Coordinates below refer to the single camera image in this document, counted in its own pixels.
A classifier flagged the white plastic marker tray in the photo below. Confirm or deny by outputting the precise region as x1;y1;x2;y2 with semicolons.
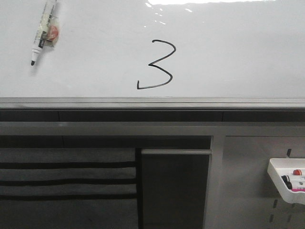
267;158;305;205

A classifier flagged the black-capped marker in tray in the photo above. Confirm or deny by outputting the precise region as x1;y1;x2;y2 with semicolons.
281;175;305;183

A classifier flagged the white slotted pegboard panel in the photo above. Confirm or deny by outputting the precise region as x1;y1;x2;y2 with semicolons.
204;136;305;229

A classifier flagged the grey striped fabric organizer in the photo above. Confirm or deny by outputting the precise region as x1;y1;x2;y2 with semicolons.
0;148;142;229

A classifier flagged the white glossy whiteboard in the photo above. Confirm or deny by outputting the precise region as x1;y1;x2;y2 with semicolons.
0;0;305;110

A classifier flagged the red-capped marker in tray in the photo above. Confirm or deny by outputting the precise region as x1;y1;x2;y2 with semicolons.
291;169;305;176

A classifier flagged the white black-tipped whiteboard marker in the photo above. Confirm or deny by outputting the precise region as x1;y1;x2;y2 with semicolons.
30;0;59;66

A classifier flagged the dark grey panel with rail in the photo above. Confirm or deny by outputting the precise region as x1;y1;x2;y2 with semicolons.
142;149;210;229

